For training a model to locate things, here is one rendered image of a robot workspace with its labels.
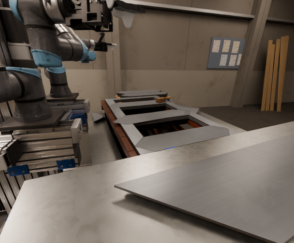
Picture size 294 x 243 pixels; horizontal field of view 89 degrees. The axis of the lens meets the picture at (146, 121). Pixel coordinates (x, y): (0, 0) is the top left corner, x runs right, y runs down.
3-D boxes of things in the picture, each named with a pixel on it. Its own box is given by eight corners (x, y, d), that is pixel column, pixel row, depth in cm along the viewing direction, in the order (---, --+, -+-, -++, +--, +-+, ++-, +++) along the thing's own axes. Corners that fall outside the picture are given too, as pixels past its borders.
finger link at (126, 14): (140, 32, 47) (111, 26, 43) (141, 11, 46) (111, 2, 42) (144, 29, 45) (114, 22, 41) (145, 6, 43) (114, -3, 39)
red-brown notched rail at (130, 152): (104, 104, 196) (104, 100, 194) (163, 211, 58) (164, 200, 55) (101, 104, 194) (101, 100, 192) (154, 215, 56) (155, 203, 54)
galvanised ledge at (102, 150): (101, 112, 202) (101, 110, 201) (128, 175, 91) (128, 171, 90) (86, 114, 195) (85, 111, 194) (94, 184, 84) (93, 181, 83)
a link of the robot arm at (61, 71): (51, 84, 106) (47, 64, 101) (48, 82, 116) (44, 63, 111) (69, 83, 113) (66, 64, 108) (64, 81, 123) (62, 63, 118)
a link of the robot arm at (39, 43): (75, 66, 54) (69, 32, 50) (50, 68, 43) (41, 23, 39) (56, 66, 55) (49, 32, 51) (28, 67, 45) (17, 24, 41)
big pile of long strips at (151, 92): (159, 92, 267) (159, 89, 265) (171, 97, 233) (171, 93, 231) (115, 95, 238) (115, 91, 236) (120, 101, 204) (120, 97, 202)
